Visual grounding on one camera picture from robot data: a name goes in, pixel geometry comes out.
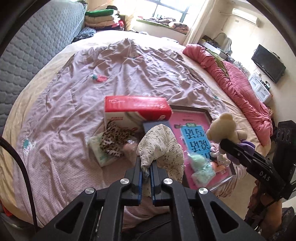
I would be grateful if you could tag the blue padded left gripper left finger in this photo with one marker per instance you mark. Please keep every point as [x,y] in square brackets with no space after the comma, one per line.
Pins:
[96,214]

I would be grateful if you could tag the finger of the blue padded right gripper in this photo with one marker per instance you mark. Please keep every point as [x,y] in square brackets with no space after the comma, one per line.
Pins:
[197,214]

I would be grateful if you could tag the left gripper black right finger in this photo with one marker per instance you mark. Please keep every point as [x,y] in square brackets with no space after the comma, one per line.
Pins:
[246,155]

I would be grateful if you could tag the orange packet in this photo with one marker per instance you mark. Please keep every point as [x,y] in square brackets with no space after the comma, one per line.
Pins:
[219,169]

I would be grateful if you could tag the green tissue pack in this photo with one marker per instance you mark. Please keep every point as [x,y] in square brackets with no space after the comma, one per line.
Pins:
[203,175]
[102,157]

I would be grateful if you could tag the pink scrunchie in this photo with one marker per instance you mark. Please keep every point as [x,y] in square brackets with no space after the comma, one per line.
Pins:
[214,150]

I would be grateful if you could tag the beige plush bear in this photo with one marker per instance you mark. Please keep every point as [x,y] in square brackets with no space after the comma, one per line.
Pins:
[224,127]

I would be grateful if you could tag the green item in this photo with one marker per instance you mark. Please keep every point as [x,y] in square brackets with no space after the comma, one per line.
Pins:
[197,161]

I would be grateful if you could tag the floral beige cloth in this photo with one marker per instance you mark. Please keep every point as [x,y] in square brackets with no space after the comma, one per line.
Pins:
[160,144]

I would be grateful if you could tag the pink rolled duvet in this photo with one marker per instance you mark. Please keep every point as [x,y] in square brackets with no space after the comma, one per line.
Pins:
[236,85]

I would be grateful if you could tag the pink book in tray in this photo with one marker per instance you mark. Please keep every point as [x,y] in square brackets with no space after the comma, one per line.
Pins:
[189,126]

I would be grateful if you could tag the white drawer cabinet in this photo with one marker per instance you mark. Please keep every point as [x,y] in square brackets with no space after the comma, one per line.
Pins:
[260,88]

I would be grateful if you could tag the leopard print cloth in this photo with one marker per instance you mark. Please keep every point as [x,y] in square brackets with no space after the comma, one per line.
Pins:
[114,138]

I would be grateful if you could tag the pink item in clear bag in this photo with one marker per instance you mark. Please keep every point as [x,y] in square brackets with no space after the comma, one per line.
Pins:
[130,149]

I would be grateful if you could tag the black flat television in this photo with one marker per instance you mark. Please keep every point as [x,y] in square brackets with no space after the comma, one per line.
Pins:
[269,62]

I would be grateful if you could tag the dark blue small box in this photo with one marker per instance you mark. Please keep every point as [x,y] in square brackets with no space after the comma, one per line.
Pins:
[147,125]

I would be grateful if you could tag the red white tissue box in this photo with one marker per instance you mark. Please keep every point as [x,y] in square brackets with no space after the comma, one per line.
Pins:
[130,112]

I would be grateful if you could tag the mauve dotted bed quilt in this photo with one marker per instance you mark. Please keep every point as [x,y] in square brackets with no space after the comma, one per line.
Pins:
[53,140]

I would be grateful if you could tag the cluttered side desk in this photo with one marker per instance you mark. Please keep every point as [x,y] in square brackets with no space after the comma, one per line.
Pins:
[220,45]

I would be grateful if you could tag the white curtain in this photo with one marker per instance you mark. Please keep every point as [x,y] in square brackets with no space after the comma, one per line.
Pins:
[200,22]

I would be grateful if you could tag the clothes on window sill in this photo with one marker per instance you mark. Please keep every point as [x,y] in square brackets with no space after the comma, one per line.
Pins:
[167,23]

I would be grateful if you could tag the grey quilted headboard cover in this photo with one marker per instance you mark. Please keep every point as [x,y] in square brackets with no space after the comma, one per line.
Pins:
[42,37]

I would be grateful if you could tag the stack of folded blankets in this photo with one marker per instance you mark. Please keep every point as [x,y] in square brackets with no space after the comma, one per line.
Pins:
[104,19]

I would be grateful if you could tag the wall air conditioner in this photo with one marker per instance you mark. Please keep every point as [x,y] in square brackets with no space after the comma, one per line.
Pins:
[246,16]

